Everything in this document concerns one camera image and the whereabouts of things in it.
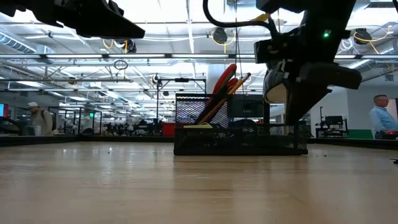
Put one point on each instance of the green box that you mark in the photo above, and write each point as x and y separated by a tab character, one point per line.
360	134

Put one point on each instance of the black desk lamp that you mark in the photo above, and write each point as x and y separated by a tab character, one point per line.
273	93

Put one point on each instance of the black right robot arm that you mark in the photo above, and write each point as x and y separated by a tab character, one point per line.
311	6

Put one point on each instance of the person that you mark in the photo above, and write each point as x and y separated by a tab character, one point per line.
42	121
381	119

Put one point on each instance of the black aluminium table frame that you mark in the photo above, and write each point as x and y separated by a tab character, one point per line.
93	140

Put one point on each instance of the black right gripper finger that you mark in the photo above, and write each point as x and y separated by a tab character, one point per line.
298	99

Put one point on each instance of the black tall rig frame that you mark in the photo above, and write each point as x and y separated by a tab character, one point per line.
182	80

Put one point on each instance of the black monitor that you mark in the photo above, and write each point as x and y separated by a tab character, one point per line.
245	105

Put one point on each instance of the black mesh desk organizer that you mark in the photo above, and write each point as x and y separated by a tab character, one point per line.
202	143

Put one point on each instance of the black click pen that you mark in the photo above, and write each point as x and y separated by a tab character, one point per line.
209	107

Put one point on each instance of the red bin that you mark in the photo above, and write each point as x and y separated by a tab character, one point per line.
168	129

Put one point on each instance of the yellow pencil red eraser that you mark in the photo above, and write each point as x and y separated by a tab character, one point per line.
219	105
241	81

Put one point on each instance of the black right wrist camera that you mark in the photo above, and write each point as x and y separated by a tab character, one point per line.
263	51

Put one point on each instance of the green eraser clip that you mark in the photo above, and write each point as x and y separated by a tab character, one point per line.
197	126

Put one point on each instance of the black workstation table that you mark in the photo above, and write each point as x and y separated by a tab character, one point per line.
332	124

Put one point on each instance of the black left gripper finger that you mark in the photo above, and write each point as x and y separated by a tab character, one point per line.
102	21
116	7

